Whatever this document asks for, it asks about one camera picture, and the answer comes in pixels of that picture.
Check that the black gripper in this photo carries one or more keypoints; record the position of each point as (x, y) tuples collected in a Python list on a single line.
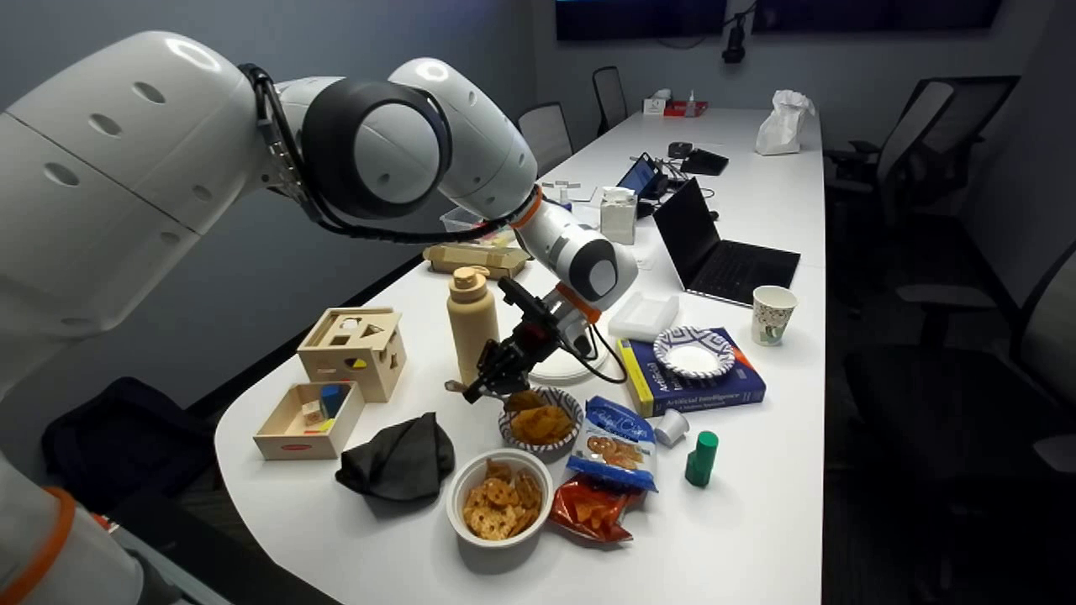
[(547, 335)]

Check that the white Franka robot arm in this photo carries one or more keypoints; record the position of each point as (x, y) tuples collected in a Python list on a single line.
[(135, 169)]

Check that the blue patterned paper bowl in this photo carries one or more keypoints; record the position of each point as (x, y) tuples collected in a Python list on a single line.
[(539, 452), (694, 354)]

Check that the white round bowl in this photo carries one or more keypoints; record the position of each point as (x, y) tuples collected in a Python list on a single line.
[(499, 539)]

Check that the beige water bottle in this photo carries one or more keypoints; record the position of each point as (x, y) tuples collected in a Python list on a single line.
[(473, 329)]

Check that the white round plate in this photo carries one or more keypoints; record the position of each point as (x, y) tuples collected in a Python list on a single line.
[(569, 370)]

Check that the orange tortilla chips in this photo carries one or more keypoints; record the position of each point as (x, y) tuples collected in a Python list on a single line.
[(541, 423)]

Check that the wooden shape sorter box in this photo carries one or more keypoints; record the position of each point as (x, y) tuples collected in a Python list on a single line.
[(372, 359)]

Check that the brown pretzel crisps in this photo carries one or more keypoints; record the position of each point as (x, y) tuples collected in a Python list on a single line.
[(503, 503)]

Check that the dark grey cloth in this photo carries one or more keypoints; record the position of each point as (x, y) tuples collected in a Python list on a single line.
[(396, 457)]

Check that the blue pretzel snack bag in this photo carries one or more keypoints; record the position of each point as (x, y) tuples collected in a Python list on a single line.
[(612, 448)]

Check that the white plastic container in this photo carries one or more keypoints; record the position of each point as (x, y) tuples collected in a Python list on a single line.
[(648, 318)]

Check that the blue toy block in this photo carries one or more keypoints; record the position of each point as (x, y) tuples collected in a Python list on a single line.
[(332, 398)]

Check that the red chip bag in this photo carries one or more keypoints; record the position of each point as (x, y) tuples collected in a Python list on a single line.
[(589, 513)]

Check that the small white roll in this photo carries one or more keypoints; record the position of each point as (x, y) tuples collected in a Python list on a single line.
[(674, 431)]

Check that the white carton box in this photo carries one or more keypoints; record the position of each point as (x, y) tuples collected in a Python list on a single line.
[(618, 221)]

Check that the blue and yellow book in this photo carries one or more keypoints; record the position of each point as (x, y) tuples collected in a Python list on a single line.
[(694, 394)]

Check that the shallow wooden tray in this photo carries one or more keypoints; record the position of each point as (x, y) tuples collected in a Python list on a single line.
[(293, 446)]

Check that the small green bottle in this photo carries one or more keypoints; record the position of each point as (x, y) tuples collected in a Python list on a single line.
[(701, 460)]

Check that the tablet with blue screen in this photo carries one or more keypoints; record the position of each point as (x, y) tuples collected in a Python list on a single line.
[(641, 177)]

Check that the black mesh office chair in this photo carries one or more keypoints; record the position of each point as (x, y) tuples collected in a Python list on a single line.
[(963, 405), (929, 123), (549, 134), (609, 95)]

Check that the black open laptop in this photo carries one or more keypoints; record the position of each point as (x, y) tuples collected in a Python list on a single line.
[(728, 271)]

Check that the paper coffee cup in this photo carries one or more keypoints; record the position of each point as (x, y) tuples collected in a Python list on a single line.
[(773, 314)]

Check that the black pouch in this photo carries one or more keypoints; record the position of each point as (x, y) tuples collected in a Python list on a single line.
[(701, 159)]

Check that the white tissue box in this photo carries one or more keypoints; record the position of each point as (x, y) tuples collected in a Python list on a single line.
[(654, 104)]

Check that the red flat box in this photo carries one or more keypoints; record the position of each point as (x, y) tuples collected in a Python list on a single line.
[(685, 109)]

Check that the white plastic bag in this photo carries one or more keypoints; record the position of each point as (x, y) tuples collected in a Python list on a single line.
[(784, 123)]

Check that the black conference webcam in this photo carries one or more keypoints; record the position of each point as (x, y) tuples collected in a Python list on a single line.
[(734, 40)]

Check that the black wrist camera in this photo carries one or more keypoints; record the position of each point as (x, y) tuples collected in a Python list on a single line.
[(518, 297)]

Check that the wall mounted monitor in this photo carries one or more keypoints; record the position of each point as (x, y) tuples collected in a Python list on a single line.
[(874, 10), (641, 19)]

